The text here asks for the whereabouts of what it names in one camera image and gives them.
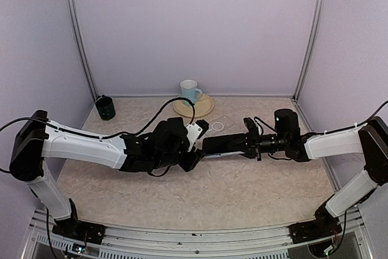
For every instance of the lilac phone case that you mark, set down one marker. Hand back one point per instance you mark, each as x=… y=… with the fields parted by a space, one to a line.
x=219 y=155

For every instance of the aluminium front rail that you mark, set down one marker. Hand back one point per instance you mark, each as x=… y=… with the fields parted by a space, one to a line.
x=277 y=241

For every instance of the right aluminium corner post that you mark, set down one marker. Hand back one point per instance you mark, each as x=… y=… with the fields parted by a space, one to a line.
x=313 y=34

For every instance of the black smartphone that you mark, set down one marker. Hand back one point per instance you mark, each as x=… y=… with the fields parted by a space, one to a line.
x=216 y=144

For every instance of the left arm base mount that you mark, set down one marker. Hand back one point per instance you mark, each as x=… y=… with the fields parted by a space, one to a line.
x=80 y=230

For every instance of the left aluminium corner post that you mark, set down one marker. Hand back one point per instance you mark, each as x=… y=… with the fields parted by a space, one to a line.
x=71 y=4

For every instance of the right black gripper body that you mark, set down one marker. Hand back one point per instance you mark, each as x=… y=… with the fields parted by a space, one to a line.
x=256 y=142

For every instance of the cream round plate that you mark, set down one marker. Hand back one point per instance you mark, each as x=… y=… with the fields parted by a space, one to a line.
x=202 y=107

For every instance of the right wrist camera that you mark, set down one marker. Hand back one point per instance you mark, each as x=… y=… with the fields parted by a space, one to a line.
x=253 y=126

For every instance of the light blue ceramic mug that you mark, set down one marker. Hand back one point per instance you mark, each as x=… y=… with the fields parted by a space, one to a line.
x=190 y=90

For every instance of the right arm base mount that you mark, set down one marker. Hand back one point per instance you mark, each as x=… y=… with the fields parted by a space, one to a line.
x=323 y=225

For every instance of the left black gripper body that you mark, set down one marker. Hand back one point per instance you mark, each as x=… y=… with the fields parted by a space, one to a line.
x=188 y=165

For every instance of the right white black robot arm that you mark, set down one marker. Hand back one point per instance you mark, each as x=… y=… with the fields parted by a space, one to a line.
x=368 y=138

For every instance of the aluminium corner post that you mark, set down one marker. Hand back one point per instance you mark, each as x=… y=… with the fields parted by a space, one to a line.
x=71 y=4
x=313 y=34

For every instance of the clear case with white ring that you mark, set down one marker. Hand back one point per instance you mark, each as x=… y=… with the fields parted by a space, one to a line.
x=219 y=125

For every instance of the dark green mug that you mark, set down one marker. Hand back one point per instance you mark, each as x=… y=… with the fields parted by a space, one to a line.
x=105 y=108

